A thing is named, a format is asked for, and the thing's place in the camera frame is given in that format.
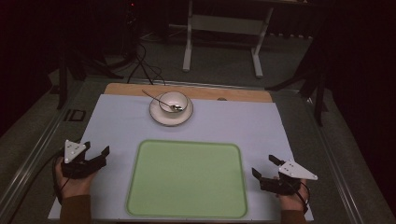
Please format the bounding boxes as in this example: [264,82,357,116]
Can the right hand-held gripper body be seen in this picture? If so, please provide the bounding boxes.
[259,160,318,197]

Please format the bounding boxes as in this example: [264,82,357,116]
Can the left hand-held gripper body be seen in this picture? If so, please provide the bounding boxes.
[60,139,107,180]

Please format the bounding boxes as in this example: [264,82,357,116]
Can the person's left hand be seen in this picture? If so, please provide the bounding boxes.
[54,156,98,200]

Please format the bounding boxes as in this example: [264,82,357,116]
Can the person's right hand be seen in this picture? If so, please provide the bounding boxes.
[273,175,310,213]

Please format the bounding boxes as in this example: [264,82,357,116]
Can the white table mat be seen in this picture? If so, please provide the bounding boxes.
[48,93,314,222]

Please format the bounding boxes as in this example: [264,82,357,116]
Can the green tray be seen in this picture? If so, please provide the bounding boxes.
[125,139,248,219]

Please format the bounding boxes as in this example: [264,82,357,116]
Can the white saucer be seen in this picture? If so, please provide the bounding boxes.
[148,97,194,127]

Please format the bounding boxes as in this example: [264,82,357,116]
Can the metal spoon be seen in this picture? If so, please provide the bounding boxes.
[141,89,184,112]

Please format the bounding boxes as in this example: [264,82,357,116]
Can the black tripod stand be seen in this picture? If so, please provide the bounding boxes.
[49,36,138,110]
[264,36,330,127]

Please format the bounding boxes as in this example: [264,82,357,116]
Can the white bowl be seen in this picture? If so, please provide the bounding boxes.
[158,91,190,114]

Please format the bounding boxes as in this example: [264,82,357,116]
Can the white metal stand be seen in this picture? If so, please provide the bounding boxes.
[181,0,275,79]

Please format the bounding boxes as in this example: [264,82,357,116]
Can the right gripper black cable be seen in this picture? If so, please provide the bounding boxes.
[288,179,311,215]

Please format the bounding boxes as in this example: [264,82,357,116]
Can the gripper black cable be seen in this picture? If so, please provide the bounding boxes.
[288,179,311,215]
[6,148,82,224]

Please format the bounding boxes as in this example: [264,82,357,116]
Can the black floor socket frame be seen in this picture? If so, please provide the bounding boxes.
[64,108,87,122]

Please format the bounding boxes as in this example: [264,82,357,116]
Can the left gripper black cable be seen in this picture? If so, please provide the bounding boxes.
[6,148,82,224]

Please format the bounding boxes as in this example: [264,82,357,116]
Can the black cables on floor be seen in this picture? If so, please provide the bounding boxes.
[126,41,166,86]

